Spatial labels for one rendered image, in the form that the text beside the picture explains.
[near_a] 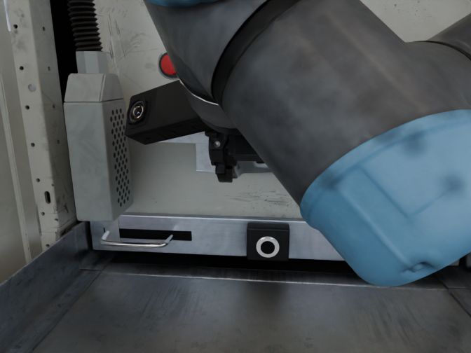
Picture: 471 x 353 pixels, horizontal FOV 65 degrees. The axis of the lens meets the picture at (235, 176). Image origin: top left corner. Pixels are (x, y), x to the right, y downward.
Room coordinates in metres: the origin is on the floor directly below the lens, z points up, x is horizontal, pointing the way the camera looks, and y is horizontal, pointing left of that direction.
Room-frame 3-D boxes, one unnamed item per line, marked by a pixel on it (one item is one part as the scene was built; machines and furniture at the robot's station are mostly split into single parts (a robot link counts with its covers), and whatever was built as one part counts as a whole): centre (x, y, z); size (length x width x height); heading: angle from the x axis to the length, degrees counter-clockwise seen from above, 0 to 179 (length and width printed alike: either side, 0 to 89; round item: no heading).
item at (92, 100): (0.45, 0.17, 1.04); 0.08 x 0.05 x 0.17; 175
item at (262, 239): (0.48, -0.05, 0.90); 0.06 x 0.03 x 0.05; 85
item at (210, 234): (0.52, -0.05, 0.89); 0.54 x 0.05 x 0.06; 85
